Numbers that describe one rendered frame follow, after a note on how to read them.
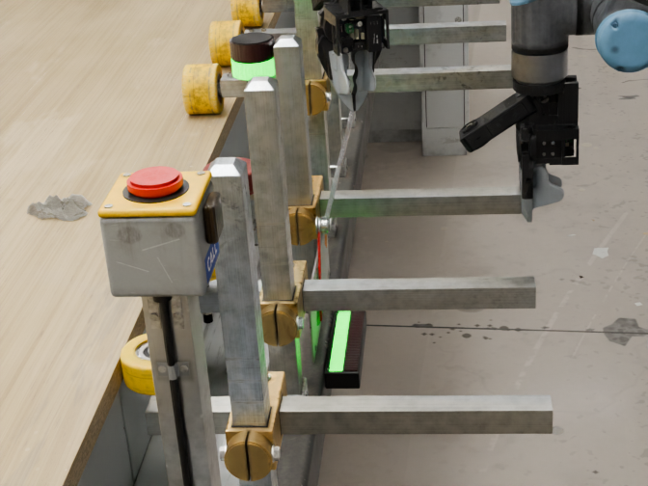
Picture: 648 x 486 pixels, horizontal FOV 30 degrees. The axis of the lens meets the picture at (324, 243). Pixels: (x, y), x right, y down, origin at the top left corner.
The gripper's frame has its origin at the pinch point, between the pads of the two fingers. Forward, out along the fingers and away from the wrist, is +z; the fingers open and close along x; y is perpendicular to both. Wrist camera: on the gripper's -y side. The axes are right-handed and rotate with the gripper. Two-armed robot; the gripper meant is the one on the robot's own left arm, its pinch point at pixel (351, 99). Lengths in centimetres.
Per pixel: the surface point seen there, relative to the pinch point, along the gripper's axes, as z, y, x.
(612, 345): 100, -78, 84
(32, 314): 11, 25, -46
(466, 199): 15.2, 5.4, 14.4
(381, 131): 94, -230, 74
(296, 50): -8.6, 2.1, -7.7
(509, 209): 17.0, 7.5, 20.1
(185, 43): 10, -74, -12
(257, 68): -6.6, 1.3, -12.9
